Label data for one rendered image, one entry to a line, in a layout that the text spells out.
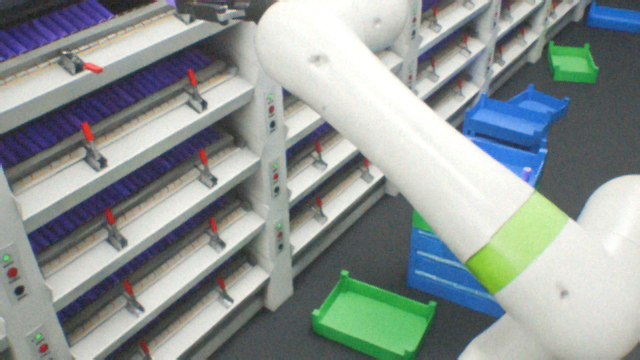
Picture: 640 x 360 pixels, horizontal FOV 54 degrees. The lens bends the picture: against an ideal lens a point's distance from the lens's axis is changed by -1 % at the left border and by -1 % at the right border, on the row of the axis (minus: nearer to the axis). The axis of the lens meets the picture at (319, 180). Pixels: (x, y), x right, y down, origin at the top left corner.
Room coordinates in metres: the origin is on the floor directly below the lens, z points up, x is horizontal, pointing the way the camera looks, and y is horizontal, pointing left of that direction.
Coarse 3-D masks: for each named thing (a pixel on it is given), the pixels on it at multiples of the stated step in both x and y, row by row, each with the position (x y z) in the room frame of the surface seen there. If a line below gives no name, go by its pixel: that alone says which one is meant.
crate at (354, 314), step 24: (336, 288) 1.37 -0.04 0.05; (360, 288) 1.38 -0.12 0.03; (312, 312) 1.25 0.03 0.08; (336, 312) 1.31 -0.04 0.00; (360, 312) 1.31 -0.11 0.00; (384, 312) 1.31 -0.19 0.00; (408, 312) 1.31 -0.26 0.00; (432, 312) 1.26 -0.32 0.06; (336, 336) 1.20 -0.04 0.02; (360, 336) 1.22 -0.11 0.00; (384, 336) 1.22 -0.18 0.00; (408, 336) 1.22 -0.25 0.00
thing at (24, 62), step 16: (128, 16) 1.14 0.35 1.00; (144, 16) 1.16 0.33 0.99; (160, 16) 1.18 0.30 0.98; (80, 32) 1.06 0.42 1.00; (96, 32) 1.07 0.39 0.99; (112, 32) 1.10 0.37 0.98; (48, 48) 1.00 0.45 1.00; (64, 48) 1.02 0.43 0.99; (0, 64) 0.94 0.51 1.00; (16, 64) 0.94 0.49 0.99; (32, 64) 0.97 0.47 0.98; (0, 80) 0.92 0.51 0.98; (16, 80) 0.93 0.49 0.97
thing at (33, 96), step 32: (0, 0) 1.07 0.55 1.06; (128, 32) 1.13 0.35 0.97; (160, 32) 1.15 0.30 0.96; (192, 32) 1.20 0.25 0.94; (96, 64) 1.02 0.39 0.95; (128, 64) 1.07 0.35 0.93; (0, 96) 0.89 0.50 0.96; (32, 96) 0.91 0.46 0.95; (64, 96) 0.96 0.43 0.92; (0, 128) 0.86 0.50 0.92
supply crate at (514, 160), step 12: (480, 144) 1.54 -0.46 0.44; (492, 144) 1.52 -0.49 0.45; (492, 156) 1.52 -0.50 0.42; (504, 156) 1.50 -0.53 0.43; (516, 156) 1.48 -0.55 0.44; (528, 156) 1.47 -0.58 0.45; (540, 156) 1.44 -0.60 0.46; (516, 168) 1.47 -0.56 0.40; (540, 168) 1.40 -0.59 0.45; (528, 180) 1.41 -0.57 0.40
